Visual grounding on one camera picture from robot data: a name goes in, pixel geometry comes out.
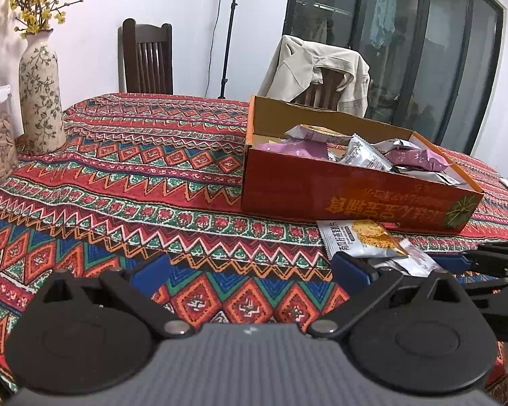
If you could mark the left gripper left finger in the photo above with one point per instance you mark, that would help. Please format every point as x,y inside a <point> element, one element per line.
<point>131,290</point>

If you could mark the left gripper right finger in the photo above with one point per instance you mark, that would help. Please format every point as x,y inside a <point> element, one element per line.
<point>366,286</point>

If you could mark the white cracker packet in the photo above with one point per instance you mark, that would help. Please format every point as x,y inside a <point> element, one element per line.
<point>359,239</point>

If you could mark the white grey snack packet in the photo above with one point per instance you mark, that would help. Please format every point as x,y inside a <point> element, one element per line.
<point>416,263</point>

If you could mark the silver snack packet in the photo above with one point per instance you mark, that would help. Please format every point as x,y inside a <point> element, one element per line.
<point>362,154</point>

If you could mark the purple snack packet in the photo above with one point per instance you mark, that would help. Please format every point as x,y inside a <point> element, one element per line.
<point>417,159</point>
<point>298,148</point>

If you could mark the orange cracker packet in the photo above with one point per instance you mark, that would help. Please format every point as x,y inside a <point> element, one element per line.
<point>318,134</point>

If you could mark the patterned red tablecloth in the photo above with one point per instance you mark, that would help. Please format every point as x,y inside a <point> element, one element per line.
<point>144,173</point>

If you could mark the orange cardboard box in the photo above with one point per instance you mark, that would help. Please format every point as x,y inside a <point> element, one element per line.
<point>290,187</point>

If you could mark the floral ceramic vase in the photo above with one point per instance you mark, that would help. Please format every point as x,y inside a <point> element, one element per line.
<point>40,100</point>

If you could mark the chair with beige jacket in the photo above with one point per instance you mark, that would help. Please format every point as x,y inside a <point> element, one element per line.
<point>324,95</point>

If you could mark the studio light on stand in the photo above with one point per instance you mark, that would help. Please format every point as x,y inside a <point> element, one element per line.
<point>233,4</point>

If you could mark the beige jacket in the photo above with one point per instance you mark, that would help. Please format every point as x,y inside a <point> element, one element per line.
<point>297,64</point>

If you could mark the dark wooden chair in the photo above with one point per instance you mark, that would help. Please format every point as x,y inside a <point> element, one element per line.
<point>147,53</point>

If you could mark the black framed glass doors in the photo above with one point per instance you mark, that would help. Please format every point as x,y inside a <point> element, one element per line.
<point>432,62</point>

